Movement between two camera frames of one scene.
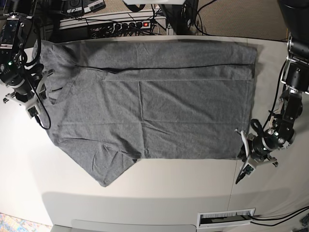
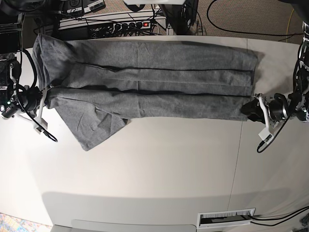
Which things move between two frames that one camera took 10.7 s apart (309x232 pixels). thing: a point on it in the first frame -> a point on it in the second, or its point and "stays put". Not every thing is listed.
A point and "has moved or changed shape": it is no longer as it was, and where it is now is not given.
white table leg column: (169, 30) stays put
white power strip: (131, 25) stays put
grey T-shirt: (112, 102) has moved or changed shape
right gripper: (260, 149) -> (277, 109)
